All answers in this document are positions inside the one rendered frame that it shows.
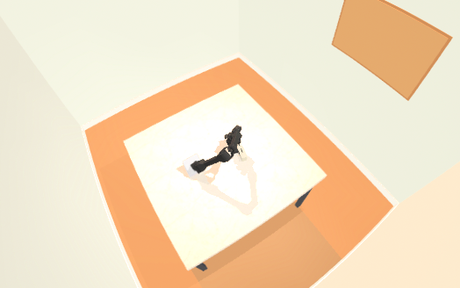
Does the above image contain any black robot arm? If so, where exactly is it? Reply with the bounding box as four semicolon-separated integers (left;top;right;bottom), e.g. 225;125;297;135
191;125;242;174

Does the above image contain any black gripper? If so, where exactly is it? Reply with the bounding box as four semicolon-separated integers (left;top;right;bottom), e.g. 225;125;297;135
224;134;239;154

